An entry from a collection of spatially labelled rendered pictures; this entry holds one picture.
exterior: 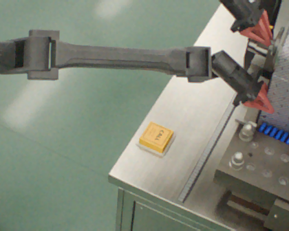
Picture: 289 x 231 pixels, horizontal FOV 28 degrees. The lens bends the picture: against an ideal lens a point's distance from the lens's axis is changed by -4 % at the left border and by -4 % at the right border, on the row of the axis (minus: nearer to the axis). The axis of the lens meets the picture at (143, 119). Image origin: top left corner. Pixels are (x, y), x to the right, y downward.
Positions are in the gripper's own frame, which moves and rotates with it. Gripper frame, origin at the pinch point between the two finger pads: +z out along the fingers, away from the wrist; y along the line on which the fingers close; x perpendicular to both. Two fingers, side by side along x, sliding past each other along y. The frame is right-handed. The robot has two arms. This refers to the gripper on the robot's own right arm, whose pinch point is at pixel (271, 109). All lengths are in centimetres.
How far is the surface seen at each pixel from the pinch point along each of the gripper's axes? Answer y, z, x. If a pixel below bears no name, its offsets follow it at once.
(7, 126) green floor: -27, -47, -149
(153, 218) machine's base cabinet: 25.8, -1.3, -34.9
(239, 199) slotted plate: 18.8, 8.2, -12.3
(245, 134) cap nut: 8.3, -1.7, -4.4
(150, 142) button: 13.1, -15.6, -26.3
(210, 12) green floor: -151, 0, -125
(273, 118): 0.3, 2.4, -1.6
